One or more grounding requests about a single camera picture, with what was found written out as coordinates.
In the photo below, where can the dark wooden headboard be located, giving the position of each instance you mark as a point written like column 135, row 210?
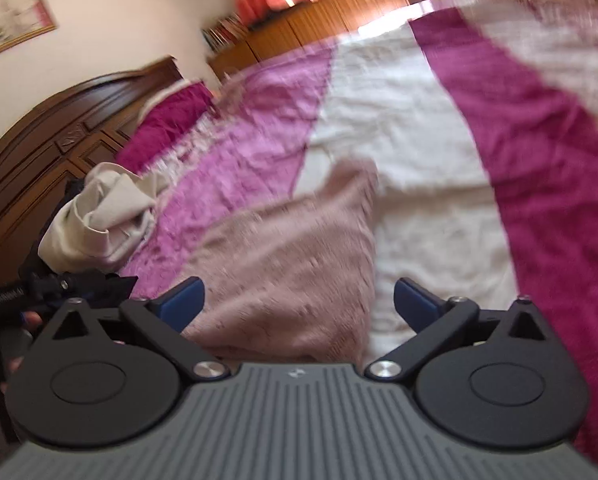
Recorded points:
column 62, row 139

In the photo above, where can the pink white patchwork bedspread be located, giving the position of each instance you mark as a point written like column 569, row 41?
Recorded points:
column 482, row 121

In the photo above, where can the pink knitted sweater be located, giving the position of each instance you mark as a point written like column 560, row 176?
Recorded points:
column 293, row 280

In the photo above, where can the cream white garment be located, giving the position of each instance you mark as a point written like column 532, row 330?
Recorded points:
column 101, row 227

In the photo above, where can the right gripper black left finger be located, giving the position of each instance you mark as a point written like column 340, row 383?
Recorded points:
column 161, row 321

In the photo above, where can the magenta pillow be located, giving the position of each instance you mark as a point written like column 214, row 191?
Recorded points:
column 163, row 121

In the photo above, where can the long wooden drawer cabinet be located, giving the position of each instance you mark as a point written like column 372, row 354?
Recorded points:
column 238, row 44

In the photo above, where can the left hand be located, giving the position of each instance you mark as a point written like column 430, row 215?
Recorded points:
column 14, row 344

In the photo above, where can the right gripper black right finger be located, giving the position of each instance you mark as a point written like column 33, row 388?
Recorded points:
column 439, row 325

